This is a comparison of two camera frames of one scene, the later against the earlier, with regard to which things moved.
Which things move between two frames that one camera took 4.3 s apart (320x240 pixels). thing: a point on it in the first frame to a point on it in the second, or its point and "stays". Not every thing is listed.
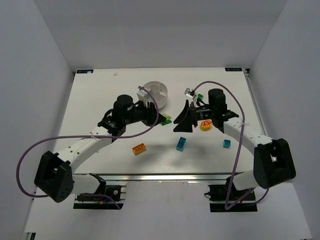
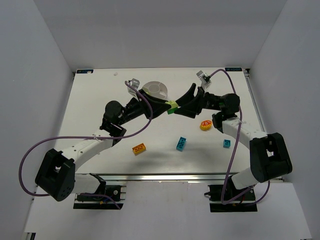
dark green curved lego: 166,122 to 171,111
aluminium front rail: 169,177 stays
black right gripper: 194,116 to 200,100
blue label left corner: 84,71 stays
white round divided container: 159,90 stays
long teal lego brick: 180,143 stays
